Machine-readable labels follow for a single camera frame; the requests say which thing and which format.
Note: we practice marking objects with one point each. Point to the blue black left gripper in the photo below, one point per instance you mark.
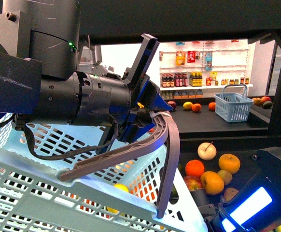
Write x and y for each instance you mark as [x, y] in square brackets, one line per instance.
[144, 94]

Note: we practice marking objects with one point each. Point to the grey basket handle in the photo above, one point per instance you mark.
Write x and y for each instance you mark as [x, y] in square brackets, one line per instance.
[166, 132]

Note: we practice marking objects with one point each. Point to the yellow lemon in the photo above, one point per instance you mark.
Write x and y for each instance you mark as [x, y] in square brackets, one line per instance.
[123, 189]

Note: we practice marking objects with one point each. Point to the light teal shopping basket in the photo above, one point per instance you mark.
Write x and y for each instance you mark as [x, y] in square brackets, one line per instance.
[34, 199]

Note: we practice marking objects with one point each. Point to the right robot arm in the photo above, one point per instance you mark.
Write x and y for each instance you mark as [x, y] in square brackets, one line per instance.
[257, 205]

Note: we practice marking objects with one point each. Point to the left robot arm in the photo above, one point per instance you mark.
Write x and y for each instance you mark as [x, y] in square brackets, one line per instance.
[40, 82]

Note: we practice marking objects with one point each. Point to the pale pear with stem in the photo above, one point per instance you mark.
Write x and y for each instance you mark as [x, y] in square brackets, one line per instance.
[206, 151]

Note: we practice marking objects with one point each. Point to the small orange tangerine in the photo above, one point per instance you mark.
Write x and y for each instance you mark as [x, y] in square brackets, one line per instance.
[195, 168]

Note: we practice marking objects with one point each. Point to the small blue basket far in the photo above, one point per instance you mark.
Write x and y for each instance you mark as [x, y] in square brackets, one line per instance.
[233, 107]

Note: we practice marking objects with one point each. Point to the red yellow apple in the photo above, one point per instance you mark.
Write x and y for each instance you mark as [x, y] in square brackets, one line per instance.
[192, 182]

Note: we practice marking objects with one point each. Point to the yellow orange apple back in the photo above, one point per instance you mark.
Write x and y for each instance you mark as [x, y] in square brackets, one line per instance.
[229, 162]

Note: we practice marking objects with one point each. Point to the yellow orange apple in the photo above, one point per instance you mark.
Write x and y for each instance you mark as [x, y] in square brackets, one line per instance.
[229, 162]
[212, 183]

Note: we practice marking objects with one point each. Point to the yellow orange apple front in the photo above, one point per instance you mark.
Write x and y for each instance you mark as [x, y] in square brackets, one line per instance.
[212, 183]

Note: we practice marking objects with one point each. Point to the brown kiwi upper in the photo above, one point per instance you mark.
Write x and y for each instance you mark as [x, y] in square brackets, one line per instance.
[226, 176]

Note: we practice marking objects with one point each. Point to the brown kiwi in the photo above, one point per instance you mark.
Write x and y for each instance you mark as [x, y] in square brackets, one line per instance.
[229, 194]
[226, 176]

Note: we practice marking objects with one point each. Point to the brown kiwi lower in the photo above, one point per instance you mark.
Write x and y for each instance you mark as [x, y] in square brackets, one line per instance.
[229, 194]

